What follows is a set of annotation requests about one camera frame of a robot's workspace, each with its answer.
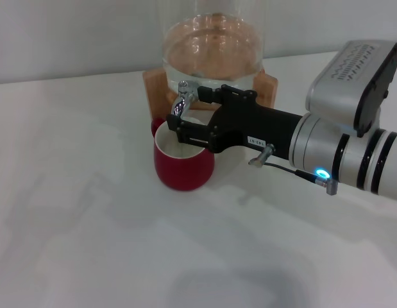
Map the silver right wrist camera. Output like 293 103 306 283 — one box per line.
305 40 397 139

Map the chrome faucet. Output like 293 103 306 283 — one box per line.
170 80 199 125

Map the wooden dispenser stand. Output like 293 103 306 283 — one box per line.
142 69 279 119

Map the glass water dispenser jar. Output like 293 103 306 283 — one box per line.
161 0 266 96

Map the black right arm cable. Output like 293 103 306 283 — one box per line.
248 143 339 196

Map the red ceramic cup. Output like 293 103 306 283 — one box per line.
149 115 215 193

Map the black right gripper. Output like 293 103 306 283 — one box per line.
165 83 302 161

